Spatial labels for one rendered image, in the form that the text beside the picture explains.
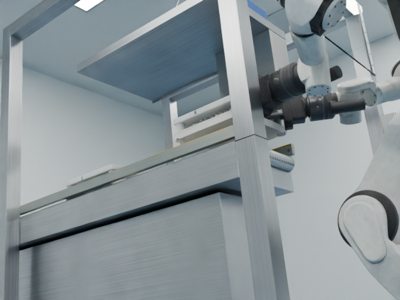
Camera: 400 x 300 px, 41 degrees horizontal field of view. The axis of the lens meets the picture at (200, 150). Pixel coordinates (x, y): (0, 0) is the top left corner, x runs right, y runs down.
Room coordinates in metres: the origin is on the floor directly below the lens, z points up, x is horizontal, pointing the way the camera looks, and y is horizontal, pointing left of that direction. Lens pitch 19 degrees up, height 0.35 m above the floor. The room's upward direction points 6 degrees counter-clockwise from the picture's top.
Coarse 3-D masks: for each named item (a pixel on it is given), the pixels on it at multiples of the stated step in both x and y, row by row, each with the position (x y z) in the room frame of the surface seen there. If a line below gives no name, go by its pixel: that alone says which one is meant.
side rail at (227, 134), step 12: (216, 132) 1.37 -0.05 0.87; (228, 132) 1.35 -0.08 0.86; (192, 144) 1.43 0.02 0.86; (204, 144) 1.40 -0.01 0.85; (216, 144) 1.39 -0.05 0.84; (156, 156) 1.51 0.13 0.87; (168, 156) 1.48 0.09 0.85; (180, 156) 1.46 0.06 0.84; (120, 168) 1.61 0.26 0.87; (132, 168) 1.58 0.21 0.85; (144, 168) 1.55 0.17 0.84; (96, 180) 1.68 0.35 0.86; (108, 180) 1.64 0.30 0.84; (60, 192) 1.80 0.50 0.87; (72, 192) 1.76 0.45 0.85; (84, 192) 1.74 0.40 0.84; (24, 204) 1.93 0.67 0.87; (36, 204) 1.89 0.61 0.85; (48, 204) 1.85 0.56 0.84
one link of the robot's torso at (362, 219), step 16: (352, 208) 1.21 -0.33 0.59; (368, 208) 1.18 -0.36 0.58; (384, 208) 1.18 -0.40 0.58; (352, 224) 1.21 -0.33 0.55; (368, 224) 1.19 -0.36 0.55; (384, 224) 1.18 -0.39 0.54; (352, 240) 1.22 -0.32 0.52; (368, 240) 1.19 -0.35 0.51; (384, 240) 1.18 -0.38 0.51; (368, 256) 1.20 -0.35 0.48; (384, 256) 1.18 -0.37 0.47; (384, 272) 1.20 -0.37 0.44
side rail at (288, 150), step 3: (291, 144) 1.54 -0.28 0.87; (282, 147) 1.56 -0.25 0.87; (285, 147) 1.56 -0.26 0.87; (288, 147) 1.55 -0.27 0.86; (291, 147) 1.54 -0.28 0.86; (273, 150) 1.58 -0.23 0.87; (276, 150) 1.57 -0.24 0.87; (279, 150) 1.57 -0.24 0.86; (282, 150) 1.56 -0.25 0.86; (285, 150) 1.56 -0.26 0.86; (288, 150) 1.55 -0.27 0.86; (291, 150) 1.54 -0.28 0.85; (294, 150) 1.55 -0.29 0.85; (282, 153) 1.56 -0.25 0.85; (285, 153) 1.56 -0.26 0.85; (288, 153) 1.55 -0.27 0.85; (291, 153) 1.54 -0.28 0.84; (294, 153) 1.55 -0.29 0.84
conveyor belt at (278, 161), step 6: (270, 150) 1.44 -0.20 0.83; (192, 156) 1.45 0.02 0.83; (270, 156) 1.43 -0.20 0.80; (276, 156) 1.46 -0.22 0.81; (282, 156) 1.49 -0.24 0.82; (288, 156) 1.54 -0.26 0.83; (174, 162) 1.49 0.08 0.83; (270, 162) 1.45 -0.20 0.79; (276, 162) 1.47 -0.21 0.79; (282, 162) 1.49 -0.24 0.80; (288, 162) 1.51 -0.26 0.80; (294, 162) 1.54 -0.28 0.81; (156, 168) 1.54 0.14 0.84; (282, 168) 1.51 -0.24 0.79; (288, 168) 1.53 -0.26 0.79; (90, 192) 1.73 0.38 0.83
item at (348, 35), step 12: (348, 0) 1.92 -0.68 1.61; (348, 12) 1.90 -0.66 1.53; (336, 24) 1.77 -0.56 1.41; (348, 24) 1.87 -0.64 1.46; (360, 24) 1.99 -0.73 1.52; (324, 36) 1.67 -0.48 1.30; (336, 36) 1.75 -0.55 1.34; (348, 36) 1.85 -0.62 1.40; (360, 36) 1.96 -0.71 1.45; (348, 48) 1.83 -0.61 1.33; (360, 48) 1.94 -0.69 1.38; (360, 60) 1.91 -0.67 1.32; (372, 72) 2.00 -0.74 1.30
